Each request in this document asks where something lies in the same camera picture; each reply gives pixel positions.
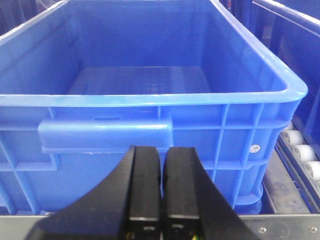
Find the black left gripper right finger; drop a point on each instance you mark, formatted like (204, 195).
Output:
(194, 209)

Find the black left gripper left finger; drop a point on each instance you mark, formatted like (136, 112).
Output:
(123, 206)

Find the left blue shelf crate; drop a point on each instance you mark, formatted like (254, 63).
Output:
(85, 79)

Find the blue shelf crate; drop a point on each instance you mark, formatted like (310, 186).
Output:
(85, 79)
(291, 30)

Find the middle blue shelf crate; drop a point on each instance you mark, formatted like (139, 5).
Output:
(291, 30)

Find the white roller conveyor track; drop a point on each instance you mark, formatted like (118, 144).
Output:
(302, 165)

